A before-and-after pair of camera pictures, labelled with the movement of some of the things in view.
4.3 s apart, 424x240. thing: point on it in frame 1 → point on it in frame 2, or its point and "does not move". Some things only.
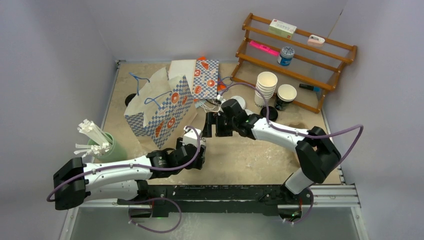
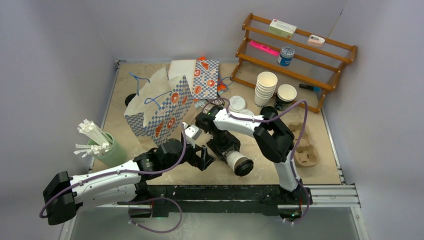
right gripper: x=212 y=118 → x=233 y=143
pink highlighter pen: x=264 y=48 does not move
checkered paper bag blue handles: x=164 y=107 does not move
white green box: x=282 y=29 does not move
